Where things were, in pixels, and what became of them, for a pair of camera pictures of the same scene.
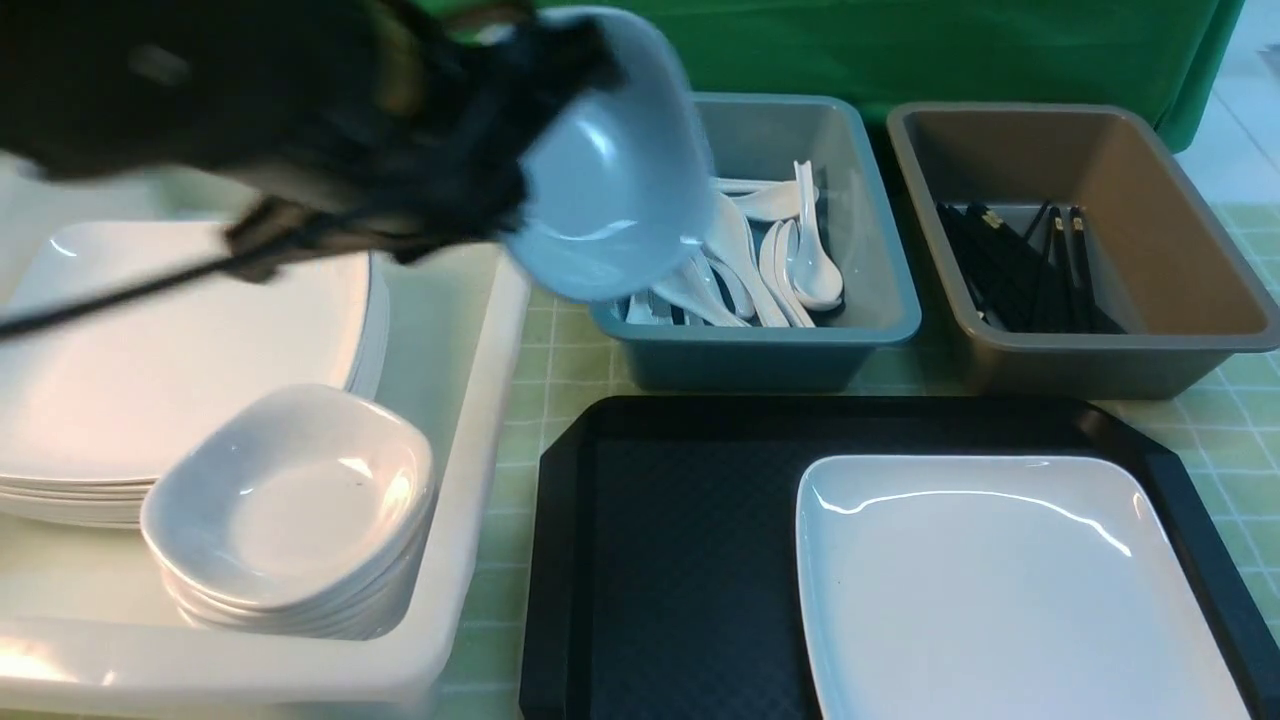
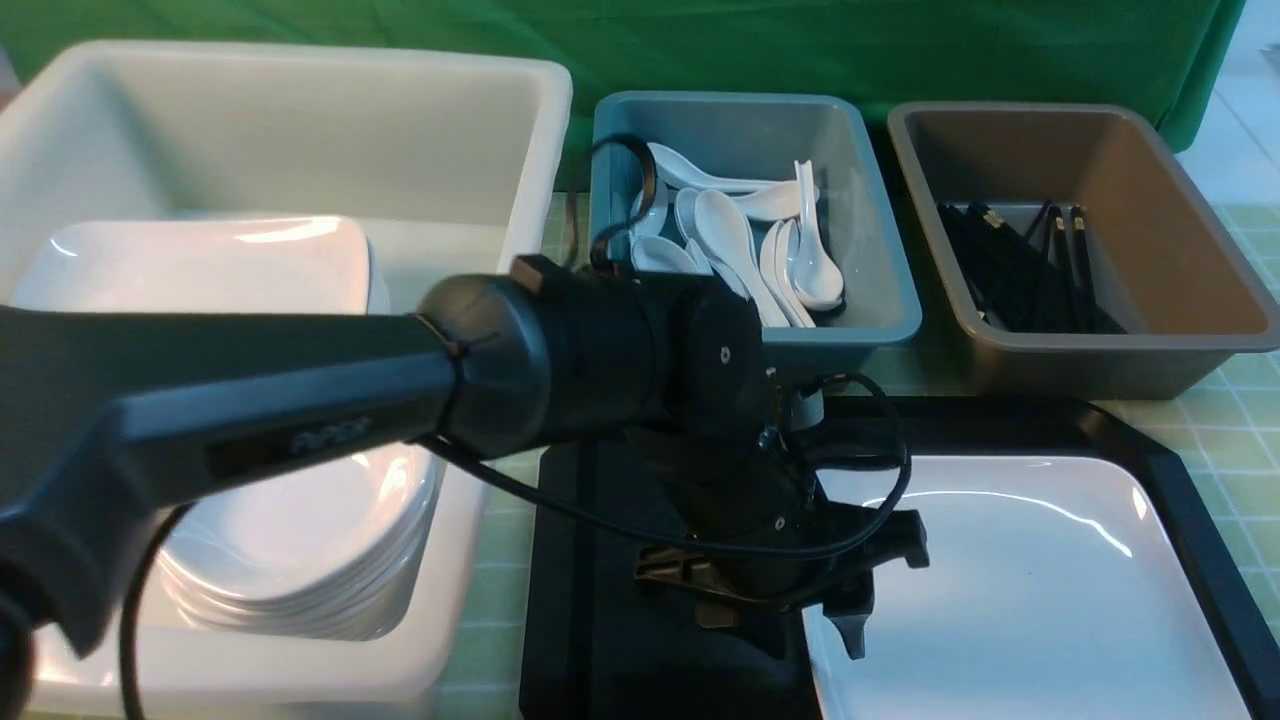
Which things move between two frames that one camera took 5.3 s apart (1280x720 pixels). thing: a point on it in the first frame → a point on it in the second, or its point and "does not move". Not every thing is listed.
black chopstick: [1084, 316] does not move
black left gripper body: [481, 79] → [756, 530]
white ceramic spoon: [817, 280] does not move
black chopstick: [1057, 312] does not move
